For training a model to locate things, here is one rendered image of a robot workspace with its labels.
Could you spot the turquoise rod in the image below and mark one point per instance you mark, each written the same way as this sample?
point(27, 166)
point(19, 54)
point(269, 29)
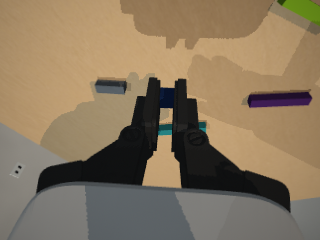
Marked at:
point(166, 129)

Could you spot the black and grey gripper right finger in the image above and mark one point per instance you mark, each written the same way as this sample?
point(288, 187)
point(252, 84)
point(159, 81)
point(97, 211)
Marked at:
point(204, 167)

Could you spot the purple rod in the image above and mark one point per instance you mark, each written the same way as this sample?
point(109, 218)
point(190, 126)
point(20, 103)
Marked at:
point(279, 99)

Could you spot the grey rod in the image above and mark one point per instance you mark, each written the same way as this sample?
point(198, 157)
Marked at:
point(110, 87)

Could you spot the small blue block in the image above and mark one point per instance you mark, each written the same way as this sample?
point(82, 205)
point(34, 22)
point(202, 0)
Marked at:
point(166, 97)

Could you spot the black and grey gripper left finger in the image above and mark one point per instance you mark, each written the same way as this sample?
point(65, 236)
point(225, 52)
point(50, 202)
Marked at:
point(123, 161)

